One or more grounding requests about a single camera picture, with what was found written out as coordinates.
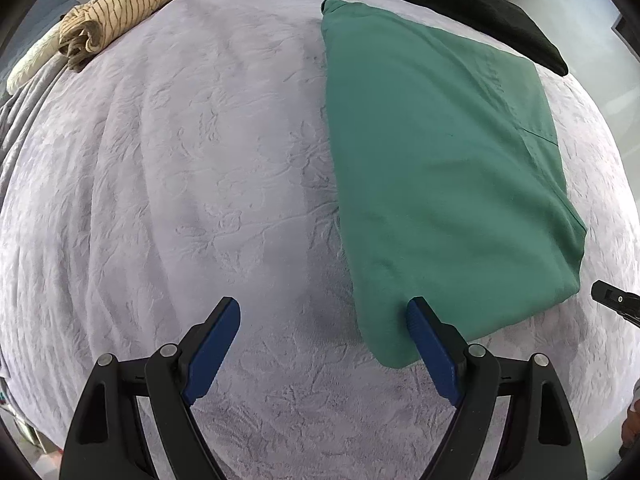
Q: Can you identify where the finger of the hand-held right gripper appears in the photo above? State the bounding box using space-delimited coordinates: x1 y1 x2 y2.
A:
590 280 640 331

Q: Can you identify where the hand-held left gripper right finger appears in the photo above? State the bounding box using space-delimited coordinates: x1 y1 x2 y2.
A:
405 296 588 480

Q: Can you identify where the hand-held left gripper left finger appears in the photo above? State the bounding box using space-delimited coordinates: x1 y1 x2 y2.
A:
59 296 242 480

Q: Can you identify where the green garment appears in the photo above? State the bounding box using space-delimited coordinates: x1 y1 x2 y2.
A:
320 0 587 368

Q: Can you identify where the person's right forearm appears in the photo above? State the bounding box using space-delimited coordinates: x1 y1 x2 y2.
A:
620 380 640 461

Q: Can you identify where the pale lilac embossed bedspread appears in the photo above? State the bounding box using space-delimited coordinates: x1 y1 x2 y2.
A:
0 0 640 480

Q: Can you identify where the grey blanket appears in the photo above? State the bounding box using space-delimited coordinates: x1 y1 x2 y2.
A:
0 57 71 176

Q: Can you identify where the black garment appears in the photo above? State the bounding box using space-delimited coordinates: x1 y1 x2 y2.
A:
382 0 570 77

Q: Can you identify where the cream white cloth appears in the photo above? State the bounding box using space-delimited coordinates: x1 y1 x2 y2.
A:
6 25 66 95

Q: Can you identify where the beige striped garment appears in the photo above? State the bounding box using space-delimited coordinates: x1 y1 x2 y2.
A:
59 0 187 72

